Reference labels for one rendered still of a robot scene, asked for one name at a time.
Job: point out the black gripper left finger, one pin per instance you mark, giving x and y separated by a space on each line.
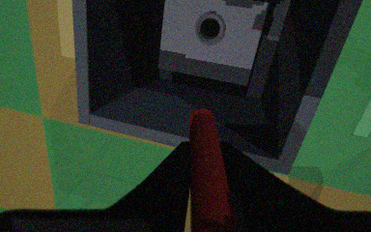
158 204

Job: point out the dark red peg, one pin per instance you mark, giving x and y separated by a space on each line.
211 206

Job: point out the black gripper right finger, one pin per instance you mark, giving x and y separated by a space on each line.
263 203

